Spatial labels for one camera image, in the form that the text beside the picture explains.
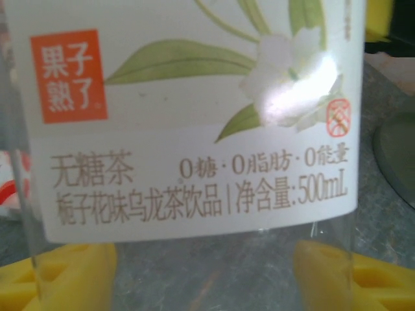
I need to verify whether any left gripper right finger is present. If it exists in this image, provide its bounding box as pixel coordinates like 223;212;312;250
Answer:
292;239;415;311

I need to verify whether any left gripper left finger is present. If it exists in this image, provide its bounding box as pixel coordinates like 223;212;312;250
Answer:
0;244;118;311

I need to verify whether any red and white label bottle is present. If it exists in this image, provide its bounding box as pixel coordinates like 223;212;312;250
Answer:
0;150;32;208

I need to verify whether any green cap tea bottle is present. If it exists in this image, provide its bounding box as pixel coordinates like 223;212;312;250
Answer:
0;0;369;311

